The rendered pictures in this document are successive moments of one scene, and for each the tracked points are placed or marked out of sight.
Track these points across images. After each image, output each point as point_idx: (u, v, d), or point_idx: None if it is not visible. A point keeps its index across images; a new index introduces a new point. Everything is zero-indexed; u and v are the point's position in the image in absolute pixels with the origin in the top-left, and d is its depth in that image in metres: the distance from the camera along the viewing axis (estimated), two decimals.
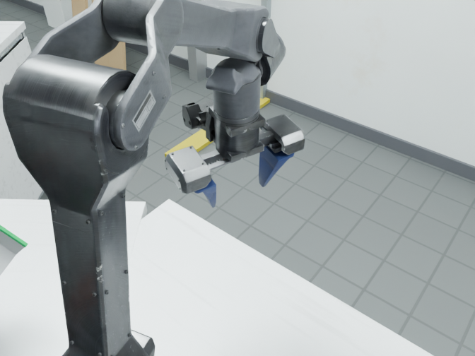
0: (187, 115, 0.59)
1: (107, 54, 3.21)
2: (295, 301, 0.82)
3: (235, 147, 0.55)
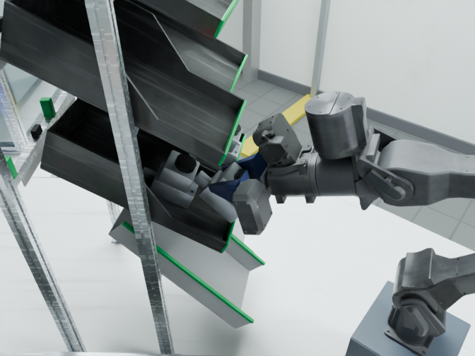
0: (278, 156, 0.53)
1: None
2: (449, 256, 1.06)
3: (290, 197, 0.59)
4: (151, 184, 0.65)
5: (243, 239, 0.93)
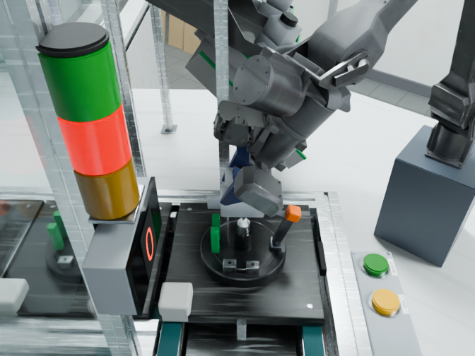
0: (243, 134, 0.53)
1: (182, 25, 3.56)
2: None
3: (287, 157, 0.58)
4: None
5: None
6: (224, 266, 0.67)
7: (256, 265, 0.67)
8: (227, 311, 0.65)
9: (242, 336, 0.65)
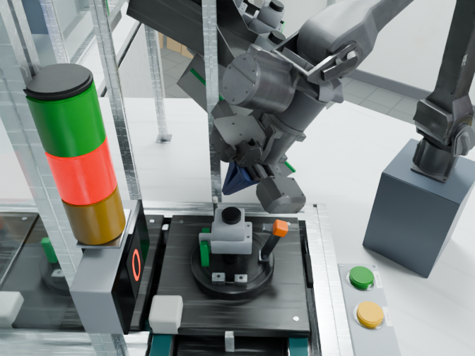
0: (257, 154, 0.52)
1: None
2: None
3: (286, 149, 0.59)
4: None
5: None
6: (213, 280, 0.69)
7: (244, 279, 0.69)
8: (215, 323, 0.67)
9: (230, 348, 0.67)
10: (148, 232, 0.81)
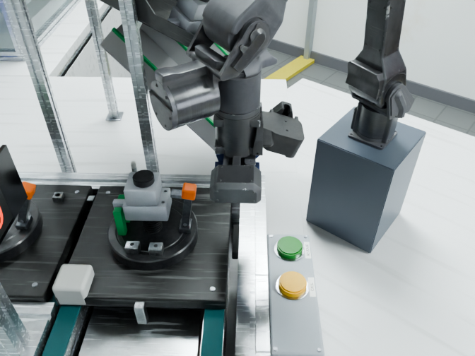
0: (278, 107, 0.60)
1: None
2: (420, 129, 1.14)
3: None
4: (184, 28, 0.72)
5: None
6: (126, 248, 0.64)
7: (158, 247, 0.64)
8: (126, 293, 0.62)
9: (141, 320, 0.63)
10: (71, 203, 0.77)
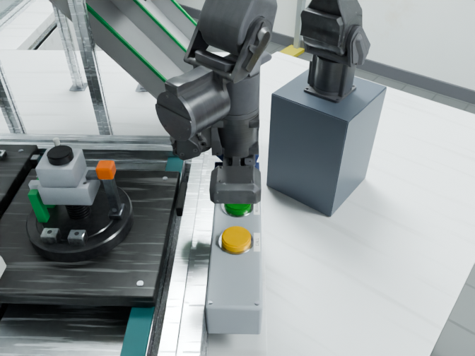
0: (190, 145, 0.54)
1: None
2: (393, 99, 1.10)
3: (255, 138, 0.56)
4: None
5: None
6: (42, 236, 0.56)
7: (80, 235, 0.56)
8: (38, 289, 0.54)
9: None
10: (13, 161, 0.73)
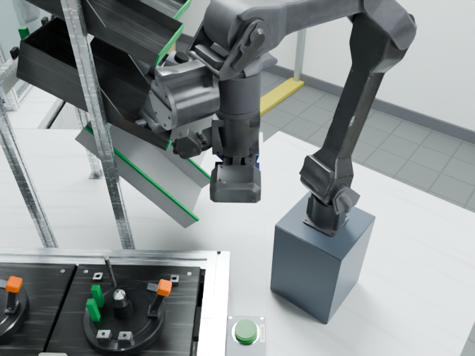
0: (191, 143, 0.54)
1: None
2: (384, 188, 1.21)
3: (256, 138, 0.57)
4: (150, 128, 0.78)
5: (199, 166, 1.07)
6: None
7: None
8: None
9: None
10: (186, 286, 0.83)
